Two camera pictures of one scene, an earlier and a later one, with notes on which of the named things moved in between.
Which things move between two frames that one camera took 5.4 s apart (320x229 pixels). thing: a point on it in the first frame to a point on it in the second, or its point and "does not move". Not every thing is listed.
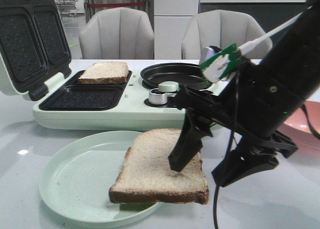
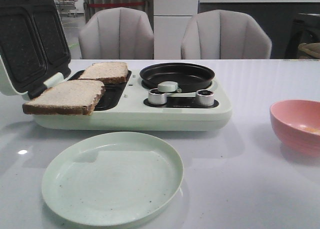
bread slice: [105, 73] does not move
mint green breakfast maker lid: [34, 47] does not move
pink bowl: [298, 129] does not move
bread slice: [145, 176] to [76, 97]
